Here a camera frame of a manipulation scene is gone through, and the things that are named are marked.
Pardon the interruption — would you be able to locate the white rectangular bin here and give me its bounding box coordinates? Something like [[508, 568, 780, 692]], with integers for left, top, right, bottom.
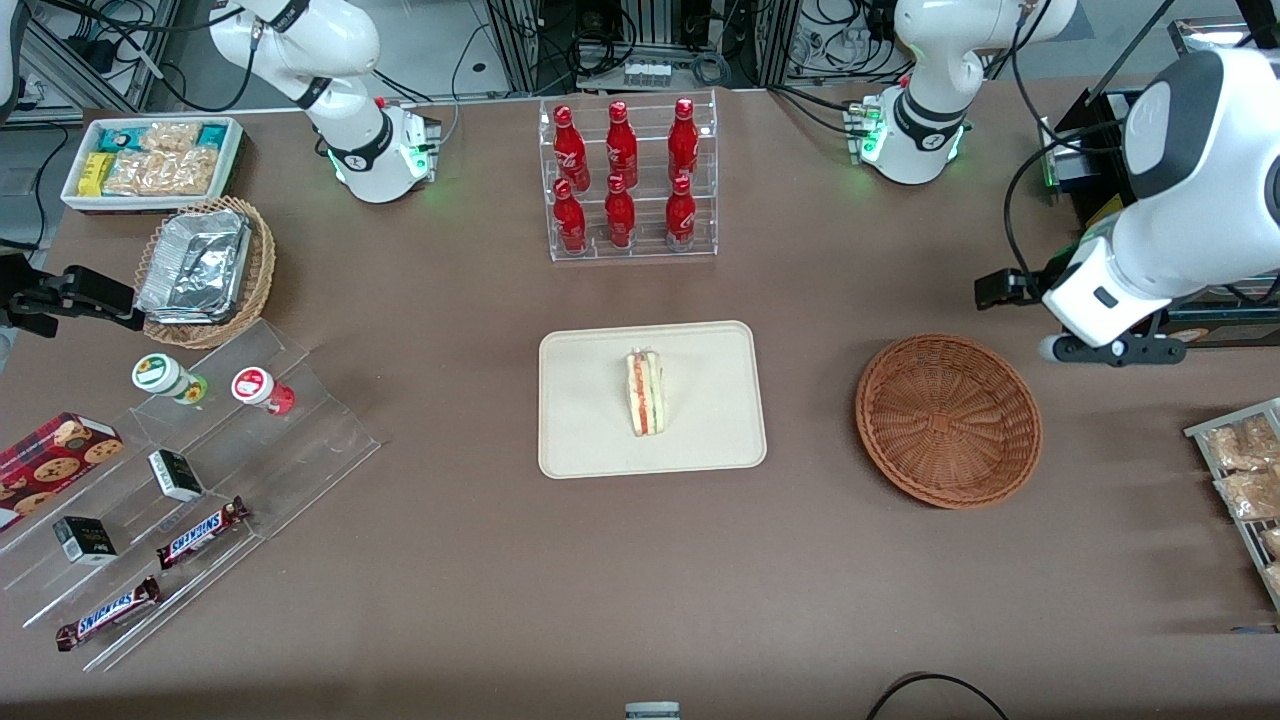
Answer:
[[60, 116, 246, 215]]

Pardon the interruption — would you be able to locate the black power adapter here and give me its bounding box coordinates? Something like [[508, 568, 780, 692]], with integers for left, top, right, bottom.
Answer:
[[66, 36, 117, 73]]

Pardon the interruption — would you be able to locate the black looped cable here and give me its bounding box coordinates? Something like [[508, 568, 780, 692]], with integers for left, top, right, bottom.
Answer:
[[865, 673, 1011, 720]]

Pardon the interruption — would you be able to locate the light tan wicker basket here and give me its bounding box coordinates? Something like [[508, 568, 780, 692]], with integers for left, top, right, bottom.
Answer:
[[135, 196, 277, 350]]

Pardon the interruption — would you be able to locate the Snickers chocolate bar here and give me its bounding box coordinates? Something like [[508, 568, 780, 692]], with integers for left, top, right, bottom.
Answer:
[[156, 497, 251, 571], [55, 575, 162, 653]]

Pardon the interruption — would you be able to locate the red tartan cookie box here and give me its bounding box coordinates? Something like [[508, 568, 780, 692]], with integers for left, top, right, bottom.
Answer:
[[0, 412, 125, 533]]

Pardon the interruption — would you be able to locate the clear acrylic step display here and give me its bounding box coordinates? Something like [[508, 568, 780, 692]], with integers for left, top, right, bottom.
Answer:
[[0, 318, 381, 673]]

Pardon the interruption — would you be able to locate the red lidded white cup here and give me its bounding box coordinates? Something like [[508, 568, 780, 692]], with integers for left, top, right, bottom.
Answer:
[[231, 367, 296, 416]]

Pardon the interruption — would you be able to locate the small black box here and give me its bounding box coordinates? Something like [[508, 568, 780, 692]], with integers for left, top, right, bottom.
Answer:
[[148, 449, 205, 503], [52, 516, 118, 567]]

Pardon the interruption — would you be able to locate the black food warmer machine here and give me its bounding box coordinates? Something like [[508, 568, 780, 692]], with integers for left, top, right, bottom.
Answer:
[[1040, 18, 1280, 349]]

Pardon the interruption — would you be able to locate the clear bag of crackers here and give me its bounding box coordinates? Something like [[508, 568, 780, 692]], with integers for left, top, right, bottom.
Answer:
[[160, 146, 221, 196], [103, 150, 169, 197], [140, 122, 204, 153]]

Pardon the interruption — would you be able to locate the triangular sandwich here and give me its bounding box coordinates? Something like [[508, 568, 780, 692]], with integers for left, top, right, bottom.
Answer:
[[626, 347, 665, 438]]

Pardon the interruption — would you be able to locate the aluminium foil tray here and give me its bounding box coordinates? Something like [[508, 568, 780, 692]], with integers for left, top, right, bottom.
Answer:
[[140, 208, 252, 316], [137, 300, 241, 326]]

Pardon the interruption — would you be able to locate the grey wire rack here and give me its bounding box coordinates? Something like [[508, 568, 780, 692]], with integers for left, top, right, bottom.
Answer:
[[1184, 397, 1280, 613]]

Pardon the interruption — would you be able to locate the clear acrylic bottle rack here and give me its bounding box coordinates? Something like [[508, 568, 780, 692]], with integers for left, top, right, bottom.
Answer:
[[538, 90, 719, 263]]

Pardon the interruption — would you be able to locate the green lidded white cup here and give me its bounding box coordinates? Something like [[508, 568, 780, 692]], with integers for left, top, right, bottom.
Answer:
[[132, 353, 209, 406]]

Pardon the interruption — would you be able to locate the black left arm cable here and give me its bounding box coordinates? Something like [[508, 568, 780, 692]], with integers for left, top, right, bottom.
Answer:
[[1002, 0, 1136, 283]]

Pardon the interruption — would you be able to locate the red cola bottle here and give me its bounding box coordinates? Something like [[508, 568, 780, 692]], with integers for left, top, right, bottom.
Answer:
[[553, 178, 588, 256], [667, 97, 700, 186], [604, 173, 637, 250], [605, 100, 639, 191], [665, 175, 698, 248], [553, 104, 591, 193]]

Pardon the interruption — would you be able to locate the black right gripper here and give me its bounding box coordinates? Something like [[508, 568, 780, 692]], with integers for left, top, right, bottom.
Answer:
[[0, 265, 148, 338]]

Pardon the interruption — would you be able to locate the brown round wicker basket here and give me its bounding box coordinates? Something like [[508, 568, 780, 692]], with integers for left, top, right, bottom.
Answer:
[[855, 333, 1043, 510]]

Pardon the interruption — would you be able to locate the beige rectangular tray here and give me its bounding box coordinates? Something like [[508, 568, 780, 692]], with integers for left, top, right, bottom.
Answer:
[[538, 320, 768, 480]]

